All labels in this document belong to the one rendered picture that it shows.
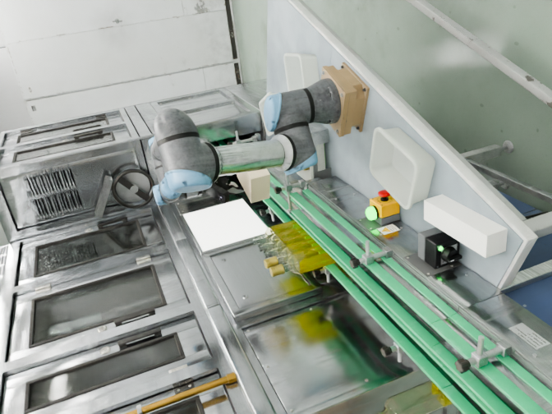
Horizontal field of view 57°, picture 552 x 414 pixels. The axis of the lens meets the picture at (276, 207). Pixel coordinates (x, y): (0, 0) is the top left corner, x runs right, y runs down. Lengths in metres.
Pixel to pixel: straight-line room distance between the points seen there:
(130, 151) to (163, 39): 2.83
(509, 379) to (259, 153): 0.87
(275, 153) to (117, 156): 1.29
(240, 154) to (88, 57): 3.98
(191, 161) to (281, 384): 0.70
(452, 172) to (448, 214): 0.12
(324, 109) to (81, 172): 1.43
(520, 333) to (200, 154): 0.89
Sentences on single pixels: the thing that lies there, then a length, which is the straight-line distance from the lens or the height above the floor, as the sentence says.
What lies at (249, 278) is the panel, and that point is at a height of 1.19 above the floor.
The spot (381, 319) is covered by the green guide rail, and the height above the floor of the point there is 0.95.
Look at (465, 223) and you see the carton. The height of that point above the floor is 0.81.
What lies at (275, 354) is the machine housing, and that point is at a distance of 1.69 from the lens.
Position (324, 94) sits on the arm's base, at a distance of 1.69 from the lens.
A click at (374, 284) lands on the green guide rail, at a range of 1.56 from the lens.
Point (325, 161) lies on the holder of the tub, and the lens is 2.07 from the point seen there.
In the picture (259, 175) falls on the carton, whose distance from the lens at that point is 1.85.
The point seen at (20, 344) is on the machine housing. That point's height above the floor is 2.04.
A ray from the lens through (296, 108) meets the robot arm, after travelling 1.65.
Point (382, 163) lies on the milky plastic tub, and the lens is 1.65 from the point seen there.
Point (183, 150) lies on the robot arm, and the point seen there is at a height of 1.39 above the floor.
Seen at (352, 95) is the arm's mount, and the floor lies 0.81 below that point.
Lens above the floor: 1.59
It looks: 17 degrees down
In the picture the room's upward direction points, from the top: 106 degrees counter-clockwise
